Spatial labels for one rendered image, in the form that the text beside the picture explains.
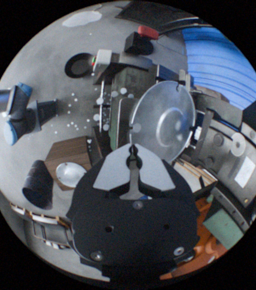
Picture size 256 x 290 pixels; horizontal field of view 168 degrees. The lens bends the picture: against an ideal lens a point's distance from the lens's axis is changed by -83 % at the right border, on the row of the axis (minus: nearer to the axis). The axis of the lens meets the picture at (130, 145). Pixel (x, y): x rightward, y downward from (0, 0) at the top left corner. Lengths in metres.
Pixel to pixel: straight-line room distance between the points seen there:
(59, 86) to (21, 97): 0.66
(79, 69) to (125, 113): 0.88
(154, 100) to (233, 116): 0.43
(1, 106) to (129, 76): 0.50
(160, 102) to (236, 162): 0.26
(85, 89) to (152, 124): 0.82
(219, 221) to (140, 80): 0.54
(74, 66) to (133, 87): 0.79
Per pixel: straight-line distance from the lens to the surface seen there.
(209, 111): 0.31
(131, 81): 0.36
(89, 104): 0.81
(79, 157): 0.74
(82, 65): 1.04
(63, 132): 1.05
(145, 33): 0.34
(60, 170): 0.84
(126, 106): 0.21
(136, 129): 0.23
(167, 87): 0.27
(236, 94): 1.58
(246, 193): 0.34
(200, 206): 0.59
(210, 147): 0.26
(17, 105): 0.43
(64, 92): 1.00
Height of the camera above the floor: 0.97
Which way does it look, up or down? 52 degrees down
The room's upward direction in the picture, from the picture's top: 137 degrees clockwise
